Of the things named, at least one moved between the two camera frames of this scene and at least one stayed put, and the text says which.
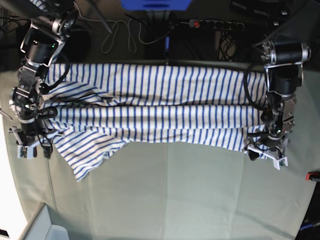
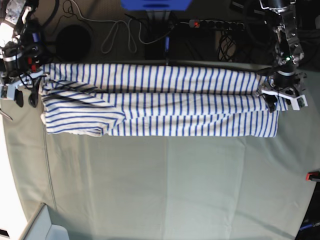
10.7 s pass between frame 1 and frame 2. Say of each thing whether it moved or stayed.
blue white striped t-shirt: moved
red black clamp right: stayed
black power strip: stayed
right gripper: moved
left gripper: moved
